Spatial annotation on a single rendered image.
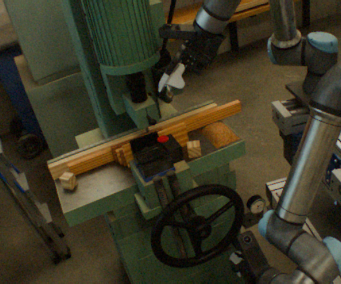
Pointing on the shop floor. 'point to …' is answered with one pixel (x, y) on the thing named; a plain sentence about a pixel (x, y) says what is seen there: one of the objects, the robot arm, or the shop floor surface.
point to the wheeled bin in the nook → (13, 87)
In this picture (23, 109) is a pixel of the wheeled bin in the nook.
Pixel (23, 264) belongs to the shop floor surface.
